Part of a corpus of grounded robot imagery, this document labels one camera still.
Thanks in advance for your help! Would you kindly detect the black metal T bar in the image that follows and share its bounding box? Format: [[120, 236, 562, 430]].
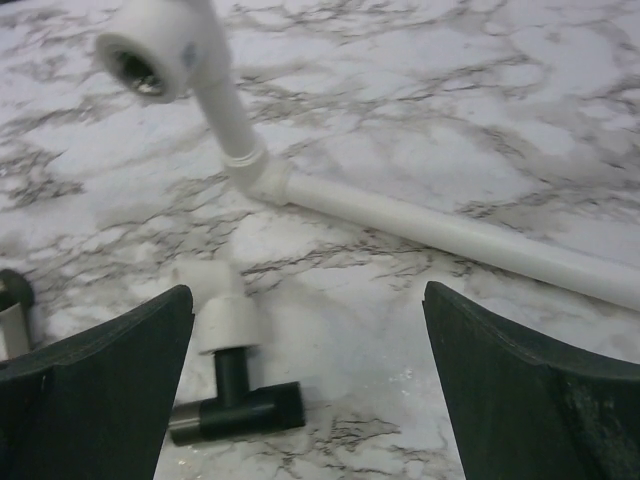
[[1, 269, 35, 362]]

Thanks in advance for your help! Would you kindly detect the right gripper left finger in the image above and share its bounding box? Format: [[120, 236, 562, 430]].
[[1, 285, 194, 480]]

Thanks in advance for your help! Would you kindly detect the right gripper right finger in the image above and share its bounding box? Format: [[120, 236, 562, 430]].
[[423, 281, 639, 479]]

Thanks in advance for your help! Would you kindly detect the small white pipe elbow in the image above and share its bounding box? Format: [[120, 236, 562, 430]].
[[172, 260, 263, 355]]

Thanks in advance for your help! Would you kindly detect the white PVC pipe assembly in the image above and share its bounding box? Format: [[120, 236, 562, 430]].
[[95, 1, 639, 310]]

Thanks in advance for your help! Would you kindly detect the black pipe tee fitting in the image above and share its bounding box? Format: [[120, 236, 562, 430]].
[[168, 347, 306, 446]]

